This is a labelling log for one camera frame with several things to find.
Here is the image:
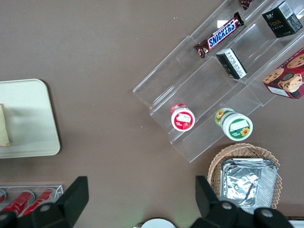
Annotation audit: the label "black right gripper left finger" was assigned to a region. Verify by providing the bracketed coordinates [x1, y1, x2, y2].
[0, 175, 89, 228]

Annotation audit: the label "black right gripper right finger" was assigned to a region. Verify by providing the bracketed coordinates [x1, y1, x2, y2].
[190, 175, 295, 228]

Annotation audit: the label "triangle sandwich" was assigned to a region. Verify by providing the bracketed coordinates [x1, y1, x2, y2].
[0, 103, 11, 148]

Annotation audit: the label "light tan wicker basket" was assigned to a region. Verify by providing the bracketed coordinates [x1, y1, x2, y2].
[207, 142, 284, 210]

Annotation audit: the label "white rectangular tray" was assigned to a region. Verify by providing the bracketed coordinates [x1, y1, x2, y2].
[0, 78, 61, 159]

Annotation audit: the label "clear acrylic bottle holder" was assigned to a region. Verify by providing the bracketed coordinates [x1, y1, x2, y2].
[0, 184, 64, 216]

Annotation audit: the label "stacked aluminium foil trays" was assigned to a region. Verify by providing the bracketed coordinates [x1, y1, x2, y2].
[220, 158, 279, 215]

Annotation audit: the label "white round plate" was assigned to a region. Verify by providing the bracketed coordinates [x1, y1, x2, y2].
[139, 218, 177, 228]

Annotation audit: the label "green sunflower lid cup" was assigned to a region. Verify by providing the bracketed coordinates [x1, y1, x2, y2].
[215, 107, 254, 142]

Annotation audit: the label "red lid yoghurt cup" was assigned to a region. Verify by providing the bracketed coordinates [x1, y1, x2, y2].
[170, 103, 196, 132]

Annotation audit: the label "clear acrylic tiered shelf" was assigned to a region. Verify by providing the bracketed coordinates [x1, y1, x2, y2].
[132, 0, 304, 163]

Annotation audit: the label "black pack with white label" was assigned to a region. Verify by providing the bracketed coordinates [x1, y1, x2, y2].
[215, 47, 248, 80]

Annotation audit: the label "red chocolate chip cookie box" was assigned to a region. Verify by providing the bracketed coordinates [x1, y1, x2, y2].
[262, 47, 304, 101]

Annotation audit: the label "Snickers chocolate bar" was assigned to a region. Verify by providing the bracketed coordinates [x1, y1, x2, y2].
[194, 11, 245, 59]

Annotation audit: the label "black tissue pack gold lettering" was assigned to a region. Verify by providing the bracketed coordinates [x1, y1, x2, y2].
[261, 0, 304, 39]

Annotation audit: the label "dark red candy wrapper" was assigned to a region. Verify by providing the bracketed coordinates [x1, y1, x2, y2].
[238, 0, 256, 11]

